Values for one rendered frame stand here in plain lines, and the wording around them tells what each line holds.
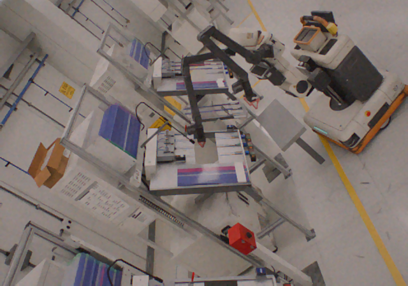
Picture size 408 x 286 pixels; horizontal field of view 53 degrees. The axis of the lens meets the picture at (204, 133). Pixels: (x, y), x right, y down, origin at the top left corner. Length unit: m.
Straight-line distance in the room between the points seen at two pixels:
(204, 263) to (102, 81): 1.94
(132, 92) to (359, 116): 2.11
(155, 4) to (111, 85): 3.57
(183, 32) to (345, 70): 4.82
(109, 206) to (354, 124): 1.91
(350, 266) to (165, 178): 1.40
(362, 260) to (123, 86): 2.58
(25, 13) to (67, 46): 0.66
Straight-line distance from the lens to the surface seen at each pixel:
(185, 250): 3.31
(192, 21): 7.52
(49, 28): 6.05
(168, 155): 3.07
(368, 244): 3.03
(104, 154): 2.83
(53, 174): 2.90
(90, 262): 2.12
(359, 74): 3.24
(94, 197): 2.94
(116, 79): 4.04
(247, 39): 2.91
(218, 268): 3.51
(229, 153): 3.17
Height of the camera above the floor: 2.36
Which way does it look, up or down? 25 degrees down
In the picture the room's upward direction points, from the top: 52 degrees counter-clockwise
